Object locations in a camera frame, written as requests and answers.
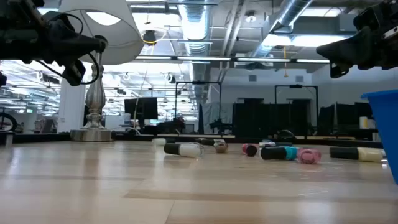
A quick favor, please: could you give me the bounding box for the grey tarp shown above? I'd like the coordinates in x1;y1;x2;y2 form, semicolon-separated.
198;101;234;134

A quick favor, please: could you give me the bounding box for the black ceiling device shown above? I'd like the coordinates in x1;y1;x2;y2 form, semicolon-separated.
142;29;158;46

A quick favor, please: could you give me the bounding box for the magenta nail polish black cap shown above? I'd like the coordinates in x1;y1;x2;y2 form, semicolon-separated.
241;142;259;157

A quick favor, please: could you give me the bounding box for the black partition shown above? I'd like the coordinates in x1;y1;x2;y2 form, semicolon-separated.
317;102;374;131
232;102;312;138

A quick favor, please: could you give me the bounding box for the pale green nail polish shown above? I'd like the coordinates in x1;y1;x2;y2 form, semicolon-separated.
151;138;177;147

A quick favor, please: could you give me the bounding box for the black frame stand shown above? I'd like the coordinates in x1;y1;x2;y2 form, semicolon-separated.
175;80;222;134
274;83;319;138

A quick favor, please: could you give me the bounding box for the light pink nail polish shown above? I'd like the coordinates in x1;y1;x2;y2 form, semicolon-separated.
296;147;322;165

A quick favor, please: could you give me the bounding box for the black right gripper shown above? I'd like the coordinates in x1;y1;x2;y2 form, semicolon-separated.
316;2;391;70

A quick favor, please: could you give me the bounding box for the beige nail polish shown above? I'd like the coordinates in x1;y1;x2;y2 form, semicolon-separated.
213;141;229;154

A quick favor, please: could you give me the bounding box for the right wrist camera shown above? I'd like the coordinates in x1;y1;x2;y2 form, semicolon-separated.
329;62;351;79

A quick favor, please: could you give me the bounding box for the black table frame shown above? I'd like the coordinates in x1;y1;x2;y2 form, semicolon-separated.
0;131;384;149

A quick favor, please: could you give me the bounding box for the black monitor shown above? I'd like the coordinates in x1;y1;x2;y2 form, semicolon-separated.
124;97;159;121

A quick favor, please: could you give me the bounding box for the silver ventilation duct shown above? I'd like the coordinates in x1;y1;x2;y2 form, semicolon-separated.
250;0;313;60
177;0;213;105

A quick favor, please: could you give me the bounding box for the cream nail polish black cap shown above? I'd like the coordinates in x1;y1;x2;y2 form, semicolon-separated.
329;146;387;163

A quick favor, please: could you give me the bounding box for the white cylinder container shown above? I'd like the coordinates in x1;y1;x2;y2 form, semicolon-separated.
359;116;377;130

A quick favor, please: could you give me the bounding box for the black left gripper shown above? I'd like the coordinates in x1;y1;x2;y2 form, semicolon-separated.
30;12;100;65

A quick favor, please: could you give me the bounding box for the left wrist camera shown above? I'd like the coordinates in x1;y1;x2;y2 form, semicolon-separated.
63;58;87;87

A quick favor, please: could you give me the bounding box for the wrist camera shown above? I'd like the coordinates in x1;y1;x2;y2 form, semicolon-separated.
63;58;87;87
329;62;351;79

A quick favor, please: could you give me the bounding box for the long ceiling light strip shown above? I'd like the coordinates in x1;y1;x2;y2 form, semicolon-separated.
135;55;330;65

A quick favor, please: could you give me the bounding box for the teal nail polish black cap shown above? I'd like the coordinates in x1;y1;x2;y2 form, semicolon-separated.
260;146;300;161

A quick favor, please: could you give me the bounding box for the blue plastic basket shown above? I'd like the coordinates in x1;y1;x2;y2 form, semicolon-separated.
360;89;398;185

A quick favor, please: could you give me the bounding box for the silver lamp white shade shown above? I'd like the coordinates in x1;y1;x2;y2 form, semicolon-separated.
58;0;146;142

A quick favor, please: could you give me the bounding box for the black left wrist camera cable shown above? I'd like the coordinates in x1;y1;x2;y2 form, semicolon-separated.
34;12;101;85

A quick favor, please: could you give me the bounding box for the black cable loop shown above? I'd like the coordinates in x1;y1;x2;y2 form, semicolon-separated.
275;129;297;140

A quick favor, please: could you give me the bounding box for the yellow hanging cord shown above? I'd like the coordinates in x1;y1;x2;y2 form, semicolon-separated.
282;45;289;78

